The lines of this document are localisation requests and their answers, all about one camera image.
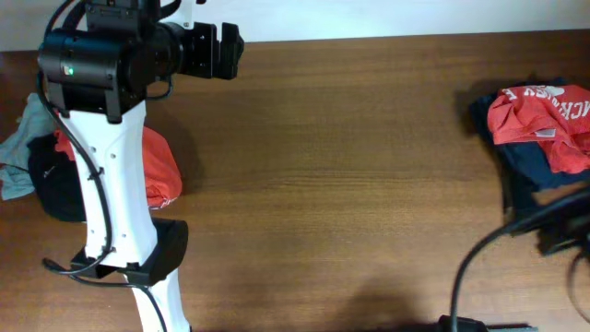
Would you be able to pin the red crumpled t-shirt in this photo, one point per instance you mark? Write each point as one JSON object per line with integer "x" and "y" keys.
{"x": 162, "y": 177}

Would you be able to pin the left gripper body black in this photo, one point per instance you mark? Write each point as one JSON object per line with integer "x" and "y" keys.
{"x": 199, "y": 53}

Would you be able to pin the black garment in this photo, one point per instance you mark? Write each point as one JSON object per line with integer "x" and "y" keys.
{"x": 55, "y": 180}

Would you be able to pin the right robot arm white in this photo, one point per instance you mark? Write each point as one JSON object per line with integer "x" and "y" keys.
{"x": 560, "y": 225}

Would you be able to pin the folded navy blue garment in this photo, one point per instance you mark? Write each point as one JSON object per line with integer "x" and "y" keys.
{"x": 524, "y": 168}

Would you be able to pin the grey t-shirt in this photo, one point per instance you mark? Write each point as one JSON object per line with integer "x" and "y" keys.
{"x": 35, "y": 122}

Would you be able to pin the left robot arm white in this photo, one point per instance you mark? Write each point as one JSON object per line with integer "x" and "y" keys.
{"x": 96, "y": 62}

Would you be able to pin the red t-shirt white print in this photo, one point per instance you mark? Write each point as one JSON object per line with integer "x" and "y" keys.
{"x": 555, "y": 117}

